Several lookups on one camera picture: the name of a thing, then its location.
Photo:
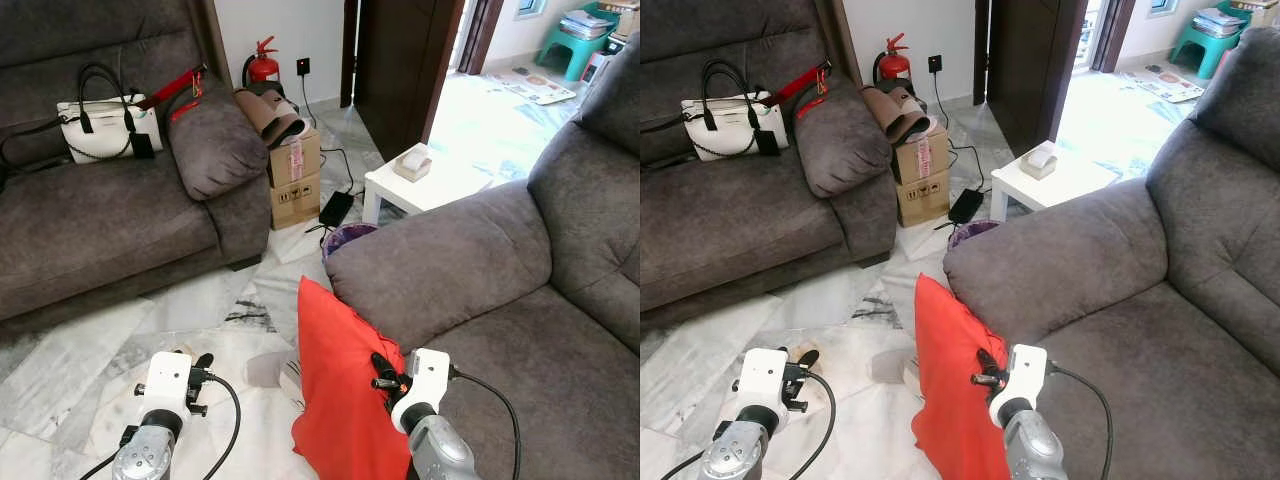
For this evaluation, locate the white side table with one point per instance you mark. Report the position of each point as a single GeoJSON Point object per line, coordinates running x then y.
{"type": "Point", "coordinates": [1065, 182]}
{"type": "Point", "coordinates": [440, 185]}

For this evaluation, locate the grey long fabric sofa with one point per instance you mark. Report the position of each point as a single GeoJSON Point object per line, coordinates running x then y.
{"type": "Point", "coordinates": [100, 220]}
{"type": "Point", "coordinates": [730, 220]}

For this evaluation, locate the red fire extinguisher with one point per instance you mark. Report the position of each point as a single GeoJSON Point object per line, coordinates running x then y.
{"type": "Point", "coordinates": [895, 65]}
{"type": "Point", "coordinates": [264, 68]}

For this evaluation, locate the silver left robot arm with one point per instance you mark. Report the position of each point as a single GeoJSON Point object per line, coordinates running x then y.
{"type": "Point", "coordinates": [145, 450]}
{"type": "Point", "coordinates": [735, 445]}

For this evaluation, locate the purple waste bin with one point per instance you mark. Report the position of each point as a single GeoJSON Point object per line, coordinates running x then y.
{"type": "Point", "coordinates": [345, 238]}
{"type": "Point", "coordinates": [970, 232]}

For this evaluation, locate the red pillow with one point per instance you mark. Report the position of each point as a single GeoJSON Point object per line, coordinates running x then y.
{"type": "Point", "coordinates": [340, 400]}
{"type": "Point", "coordinates": [950, 400]}

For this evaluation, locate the green plastic stool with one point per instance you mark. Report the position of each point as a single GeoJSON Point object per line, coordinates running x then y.
{"type": "Point", "coordinates": [570, 52]}
{"type": "Point", "coordinates": [1200, 50]}

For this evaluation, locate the brown two-seat fabric sofa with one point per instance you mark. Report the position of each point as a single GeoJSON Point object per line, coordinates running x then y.
{"type": "Point", "coordinates": [1150, 300]}
{"type": "Point", "coordinates": [520, 300]}

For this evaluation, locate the cardboard box with pink tape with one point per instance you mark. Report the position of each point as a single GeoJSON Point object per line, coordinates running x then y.
{"type": "Point", "coordinates": [922, 158]}
{"type": "Point", "coordinates": [295, 160]}

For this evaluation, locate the black power adapter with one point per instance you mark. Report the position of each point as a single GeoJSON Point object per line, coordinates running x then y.
{"type": "Point", "coordinates": [335, 208]}
{"type": "Point", "coordinates": [965, 205]}

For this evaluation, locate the brown rolled mat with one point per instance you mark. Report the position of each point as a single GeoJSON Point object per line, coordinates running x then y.
{"type": "Point", "coordinates": [260, 115]}
{"type": "Point", "coordinates": [888, 113]}

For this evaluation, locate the plain cardboard box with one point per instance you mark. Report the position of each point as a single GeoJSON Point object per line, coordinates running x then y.
{"type": "Point", "coordinates": [924, 203]}
{"type": "Point", "coordinates": [296, 205]}

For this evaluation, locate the dark wooden door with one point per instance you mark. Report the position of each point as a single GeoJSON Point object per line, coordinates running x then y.
{"type": "Point", "coordinates": [400, 70]}
{"type": "Point", "coordinates": [1030, 70]}

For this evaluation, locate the printed floor mat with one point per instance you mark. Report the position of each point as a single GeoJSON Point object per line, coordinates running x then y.
{"type": "Point", "coordinates": [1165, 85]}
{"type": "Point", "coordinates": [535, 88]}

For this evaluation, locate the stack of books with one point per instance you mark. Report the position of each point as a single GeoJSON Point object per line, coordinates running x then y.
{"type": "Point", "coordinates": [585, 24]}
{"type": "Point", "coordinates": [1218, 22]}

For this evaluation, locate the beige tissue box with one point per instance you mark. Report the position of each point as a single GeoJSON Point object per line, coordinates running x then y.
{"type": "Point", "coordinates": [412, 165]}
{"type": "Point", "coordinates": [1040, 160]}

